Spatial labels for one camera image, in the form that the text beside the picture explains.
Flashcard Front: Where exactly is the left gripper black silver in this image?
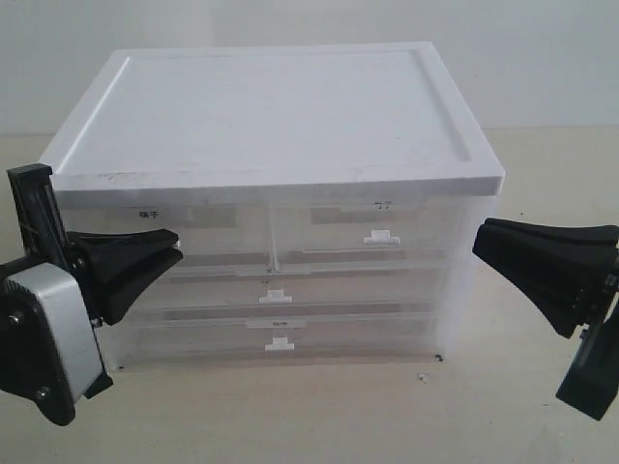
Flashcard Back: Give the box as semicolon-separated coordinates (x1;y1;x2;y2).
1;163;183;426

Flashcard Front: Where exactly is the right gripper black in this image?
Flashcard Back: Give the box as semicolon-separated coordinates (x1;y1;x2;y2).
473;217;618;420

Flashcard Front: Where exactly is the white plastic drawer cabinet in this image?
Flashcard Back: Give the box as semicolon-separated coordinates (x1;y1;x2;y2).
41;43;505;360

